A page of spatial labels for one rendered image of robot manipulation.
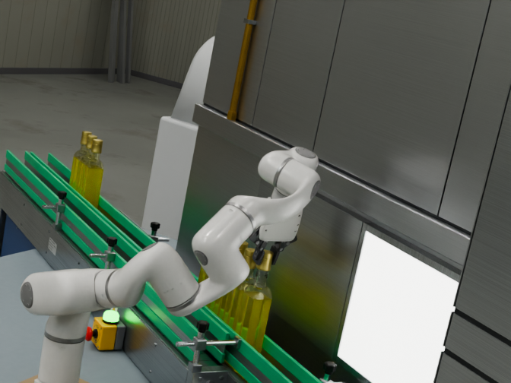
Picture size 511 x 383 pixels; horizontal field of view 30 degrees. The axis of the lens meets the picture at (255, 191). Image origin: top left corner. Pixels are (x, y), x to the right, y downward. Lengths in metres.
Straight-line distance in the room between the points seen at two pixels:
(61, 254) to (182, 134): 1.77
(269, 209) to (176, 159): 2.79
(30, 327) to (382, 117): 1.17
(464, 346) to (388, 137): 0.84
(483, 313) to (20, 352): 1.49
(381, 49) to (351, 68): 0.12
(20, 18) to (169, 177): 7.68
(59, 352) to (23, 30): 10.31
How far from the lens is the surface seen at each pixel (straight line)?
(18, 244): 3.65
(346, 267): 2.24
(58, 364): 2.26
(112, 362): 2.61
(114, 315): 2.64
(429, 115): 2.08
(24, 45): 12.47
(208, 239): 1.96
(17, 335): 2.70
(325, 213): 2.31
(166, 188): 4.86
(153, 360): 2.50
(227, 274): 1.98
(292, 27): 2.57
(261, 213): 2.03
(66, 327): 2.22
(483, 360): 1.41
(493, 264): 1.39
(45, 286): 2.11
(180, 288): 2.00
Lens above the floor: 1.82
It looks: 13 degrees down
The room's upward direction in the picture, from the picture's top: 11 degrees clockwise
